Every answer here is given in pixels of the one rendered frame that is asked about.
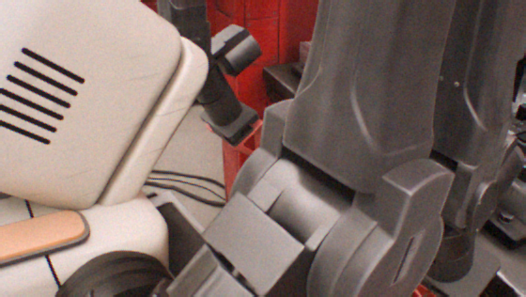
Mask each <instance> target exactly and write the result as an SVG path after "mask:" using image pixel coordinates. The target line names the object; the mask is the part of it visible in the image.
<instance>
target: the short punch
mask: <svg viewBox="0 0 526 297"><path fill-rule="evenodd" d="M513 88H514V91H513V98H512V103H513V104H512V109H513V112H515V113H516V110H517V107H518V103H520V102H521V101H522V96H523V95H524V90H525V88H526V66H518V65H517V66H516V73H515V81H514V85H513Z"/></svg>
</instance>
